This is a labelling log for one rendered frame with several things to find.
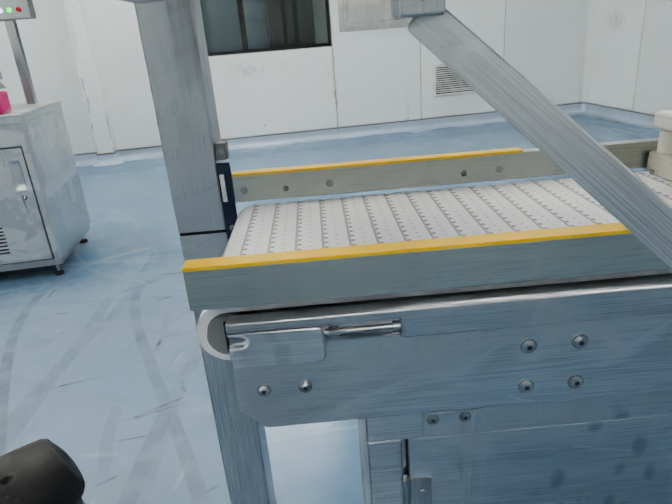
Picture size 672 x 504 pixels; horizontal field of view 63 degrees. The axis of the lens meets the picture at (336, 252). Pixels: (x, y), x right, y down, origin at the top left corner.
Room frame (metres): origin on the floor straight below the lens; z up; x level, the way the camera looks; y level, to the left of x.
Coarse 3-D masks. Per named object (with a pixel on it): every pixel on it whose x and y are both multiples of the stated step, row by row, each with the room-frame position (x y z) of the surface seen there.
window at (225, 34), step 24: (216, 0) 5.32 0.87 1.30; (240, 0) 5.35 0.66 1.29; (264, 0) 5.38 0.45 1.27; (288, 0) 5.40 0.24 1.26; (312, 0) 5.43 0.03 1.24; (216, 24) 5.31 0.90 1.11; (240, 24) 5.34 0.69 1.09; (264, 24) 5.37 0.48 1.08; (288, 24) 5.40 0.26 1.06; (312, 24) 5.43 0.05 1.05; (216, 48) 5.31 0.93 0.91; (240, 48) 5.34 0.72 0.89; (264, 48) 5.37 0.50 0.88; (288, 48) 5.40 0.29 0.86
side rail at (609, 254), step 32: (384, 256) 0.36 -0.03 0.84; (416, 256) 0.36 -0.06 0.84; (448, 256) 0.36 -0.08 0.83; (480, 256) 0.36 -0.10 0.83; (512, 256) 0.36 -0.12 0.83; (544, 256) 0.36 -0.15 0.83; (576, 256) 0.36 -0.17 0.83; (608, 256) 0.36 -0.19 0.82; (640, 256) 0.36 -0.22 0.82; (192, 288) 0.35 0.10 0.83; (224, 288) 0.35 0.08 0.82; (256, 288) 0.35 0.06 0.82; (288, 288) 0.35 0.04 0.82; (320, 288) 0.35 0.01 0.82; (352, 288) 0.36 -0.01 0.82; (384, 288) 0.36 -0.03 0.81; (416, 288) 0.36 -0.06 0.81
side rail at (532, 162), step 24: (624, 144) 0.63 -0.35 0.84; (648, 144) 0.63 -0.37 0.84; (336, 168) 0.63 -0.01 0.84; (360, 168) 0.63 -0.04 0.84; (384, 168) 0.63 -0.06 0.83; (408, 168) 0.63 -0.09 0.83; (432, 168) 0.63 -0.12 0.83; (456, 168) 0.63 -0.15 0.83; (480, 168) 0.63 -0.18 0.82; (504, 168) 0.63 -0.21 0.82; (528, 168) 0.63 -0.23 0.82; (552, 168) 0.63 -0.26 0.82; (240, 192) 0.62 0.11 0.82; (264, 192) 0.62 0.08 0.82; (288, 192) 0.63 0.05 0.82; (312, 192) 0.63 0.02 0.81; (336, 192) 0.63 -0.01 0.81
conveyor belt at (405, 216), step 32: (416, 192) 0.62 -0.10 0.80; (448, 192) 0.61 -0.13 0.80; (480, 192) 0.60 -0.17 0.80; (512, 192) 0.59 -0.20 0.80; (544, 192) 0.58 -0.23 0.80; (576, 192) 0.57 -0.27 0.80; (256, 224) 0.55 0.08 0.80; (288, 224) 0.54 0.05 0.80; (320, 224) 0.53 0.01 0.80; (352, 224) 0.53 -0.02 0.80; (384, 224) 0.52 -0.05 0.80; (416, 224) 0.51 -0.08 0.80; (448, 224) 0.50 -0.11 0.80; (480, 224) 0.50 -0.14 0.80; (512, 224) 0.49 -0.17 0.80; (544, 224) 0.48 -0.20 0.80; (576, 224) 0.48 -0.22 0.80; (224, 256) 0.48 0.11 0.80; (448, 288) 0.37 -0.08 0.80; (480, 288) 0.37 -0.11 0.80
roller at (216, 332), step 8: (232, 312) 0.37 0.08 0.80; (240, 312) 0.38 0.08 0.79; (248, 312) 0.38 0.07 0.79; (216, 320) 0.36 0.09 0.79; (224, 320) 0.36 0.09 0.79; (208, 328) 0.37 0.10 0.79; (216, 328) 0.36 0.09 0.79; (224, 328) 0.36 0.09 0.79; (208, 336) 0.36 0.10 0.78; (216, 336) 0.36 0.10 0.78; (224, 336) 0.36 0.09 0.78; (216, 344) 0.36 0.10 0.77; (224, 344) 0.36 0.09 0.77; (224, 352) 0.36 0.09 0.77
